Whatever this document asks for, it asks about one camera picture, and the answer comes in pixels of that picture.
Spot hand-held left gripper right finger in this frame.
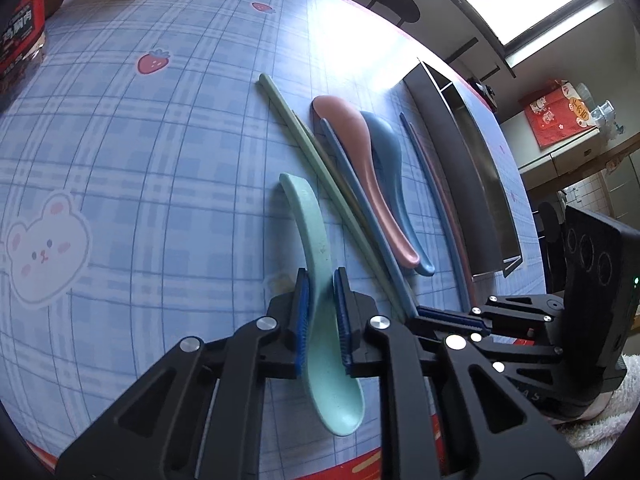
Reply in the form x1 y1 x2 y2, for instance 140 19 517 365
332 266 586 480

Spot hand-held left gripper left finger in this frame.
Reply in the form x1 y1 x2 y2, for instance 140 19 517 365
55 267 311 480

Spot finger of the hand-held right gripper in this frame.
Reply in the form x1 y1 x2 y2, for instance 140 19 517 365
407 320 623 420
417 294 568 333

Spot green plastic spoon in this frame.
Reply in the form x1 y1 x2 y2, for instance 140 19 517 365
277 172 367 436

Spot pink chopstick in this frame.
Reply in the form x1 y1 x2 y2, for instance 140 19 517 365
412 127 473 286

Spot perforated stainless steel tray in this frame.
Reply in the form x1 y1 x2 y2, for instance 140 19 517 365
402 57 523 278

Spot blue plastic spoon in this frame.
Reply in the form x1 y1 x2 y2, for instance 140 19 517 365
360 110 437 277

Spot pink plastic spoon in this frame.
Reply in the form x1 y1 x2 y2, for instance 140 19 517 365
311 95 422 268

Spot green chopstick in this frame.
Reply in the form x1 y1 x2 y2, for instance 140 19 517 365
257 74 416 311

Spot white refrigerator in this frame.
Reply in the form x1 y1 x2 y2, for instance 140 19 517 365
517 130 640 193

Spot red printed cloth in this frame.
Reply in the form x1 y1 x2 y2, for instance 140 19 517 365
520 80 603 150

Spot clear plastic containers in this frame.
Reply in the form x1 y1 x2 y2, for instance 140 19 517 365
575 82 626 136

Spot grey rice cooker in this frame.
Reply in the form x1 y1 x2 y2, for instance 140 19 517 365
472 80 501 113

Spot blue plaid table mat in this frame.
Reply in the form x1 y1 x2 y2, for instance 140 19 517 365
0 0 548 480

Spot black window sill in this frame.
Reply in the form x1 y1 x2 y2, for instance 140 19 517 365
405 0 518 80

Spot black round stool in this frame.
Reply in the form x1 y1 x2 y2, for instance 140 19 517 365
369 0 421 28

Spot red snack package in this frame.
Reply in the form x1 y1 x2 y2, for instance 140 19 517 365
0 0 48 116

